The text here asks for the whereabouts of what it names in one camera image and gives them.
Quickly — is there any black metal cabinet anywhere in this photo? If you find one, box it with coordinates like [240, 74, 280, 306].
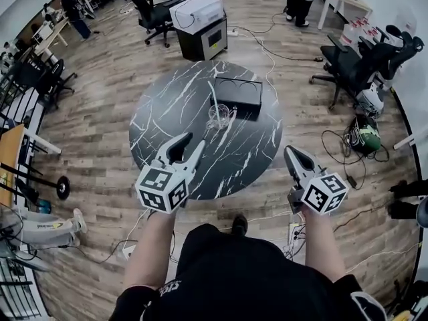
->
[175, 17, 229, 63]

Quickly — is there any white straw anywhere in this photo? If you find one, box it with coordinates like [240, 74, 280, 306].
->
[207, 80, 223, 124]

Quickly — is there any black two-hole cup holder box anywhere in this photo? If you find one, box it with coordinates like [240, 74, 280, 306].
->
[209, 76, 264, 122]

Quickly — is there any white printer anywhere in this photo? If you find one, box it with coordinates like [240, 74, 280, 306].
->
[169, 0, 225, 30]

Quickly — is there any wooden desk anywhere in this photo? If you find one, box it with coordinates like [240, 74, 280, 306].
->
[0, 123, 63, 207]

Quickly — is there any clear glass cup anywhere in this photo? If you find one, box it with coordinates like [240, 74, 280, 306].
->
[205, 103, 237, 130]

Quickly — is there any black cable bundle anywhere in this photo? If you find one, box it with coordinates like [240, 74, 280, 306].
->
[320, 128, 391, 191]

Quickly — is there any black office chair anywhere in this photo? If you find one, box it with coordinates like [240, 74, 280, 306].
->
[309, 33, 381, 110]
[119, 0, 183, 49]
[13, 58, 78, 110]
[358, 24, 425, 82]

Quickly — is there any white floor cable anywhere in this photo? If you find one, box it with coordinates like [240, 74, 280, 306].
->
[227, 11, 324, 100]

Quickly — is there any person's black shoe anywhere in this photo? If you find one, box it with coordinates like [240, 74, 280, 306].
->
[231, 213, 249, 236]

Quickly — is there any person's black shirt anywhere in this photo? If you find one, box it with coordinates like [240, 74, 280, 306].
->
[108, 223, 391, 321]

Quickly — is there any white round machine base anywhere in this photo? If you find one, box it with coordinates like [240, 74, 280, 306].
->
[355, 81, 389, 116]

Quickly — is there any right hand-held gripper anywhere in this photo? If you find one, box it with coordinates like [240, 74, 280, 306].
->
[283, 144, 350, 217]

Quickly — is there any green and black bag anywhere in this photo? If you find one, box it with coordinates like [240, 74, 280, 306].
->
[346, 113, 383, 156]

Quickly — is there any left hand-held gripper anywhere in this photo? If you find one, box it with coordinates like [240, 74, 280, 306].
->
[135, 132, 207, 214]

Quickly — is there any person's right forearm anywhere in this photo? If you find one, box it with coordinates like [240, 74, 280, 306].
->
[300, 208, 347, 283]

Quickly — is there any black wheel on rod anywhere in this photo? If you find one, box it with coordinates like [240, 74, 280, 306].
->
[0, 161, 72, 201]

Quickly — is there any white desk with items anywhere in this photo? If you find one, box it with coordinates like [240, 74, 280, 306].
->
[31, 15, 72, 57]

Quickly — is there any person's left forearm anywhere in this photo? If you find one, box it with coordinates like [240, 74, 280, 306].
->
[122, 208, 179, 291]

